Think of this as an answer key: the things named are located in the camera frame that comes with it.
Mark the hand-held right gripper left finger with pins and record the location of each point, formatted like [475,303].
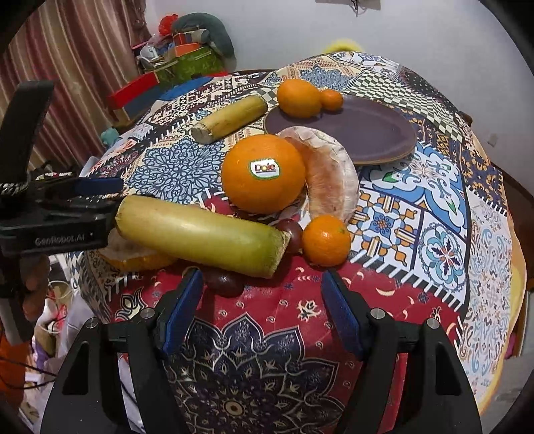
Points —
[183,309]

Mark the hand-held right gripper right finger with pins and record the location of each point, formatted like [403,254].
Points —
[340,313]

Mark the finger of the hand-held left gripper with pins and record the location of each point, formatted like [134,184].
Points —
[83,205]
[100,185]

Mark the dark red jujube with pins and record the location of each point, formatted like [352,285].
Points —
[223,283]
[292,233]

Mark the small tangerine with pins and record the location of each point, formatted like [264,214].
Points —
[331,100]
[326,241]

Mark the long sugarcane piece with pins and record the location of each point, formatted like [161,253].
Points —
[200,233]

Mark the short sugarcane piece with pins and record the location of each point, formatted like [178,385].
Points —
[233,117]

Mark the large orange with sticker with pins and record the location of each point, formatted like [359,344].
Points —
[263,173]

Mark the dark brown oval plate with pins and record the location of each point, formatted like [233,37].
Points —
[367,129]

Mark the medium orange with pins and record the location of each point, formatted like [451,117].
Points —
[298,98]

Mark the person's left hand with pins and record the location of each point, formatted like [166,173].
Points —
[35,288]

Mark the small teal toy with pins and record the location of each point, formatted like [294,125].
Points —
[109,135]

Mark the red flat box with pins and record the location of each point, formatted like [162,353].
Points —
[131,94]

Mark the patchwork patterned blanket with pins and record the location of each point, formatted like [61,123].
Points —
[417,233]

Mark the striped brown curtain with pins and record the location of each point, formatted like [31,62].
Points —
[75,62]

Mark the blue cloth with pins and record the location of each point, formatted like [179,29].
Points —
[183,85]

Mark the orange cloth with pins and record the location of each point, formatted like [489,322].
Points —
[8,375]

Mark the orange box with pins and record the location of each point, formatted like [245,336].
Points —
[187,51]

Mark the red fabric bundle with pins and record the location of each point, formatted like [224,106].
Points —
[167,23]

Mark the grey neck pillow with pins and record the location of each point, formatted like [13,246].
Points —
[217,33]

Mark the yellow fluffy cushion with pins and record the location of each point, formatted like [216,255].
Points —
[342,44]

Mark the white wall socket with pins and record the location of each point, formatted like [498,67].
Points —
[492,139]

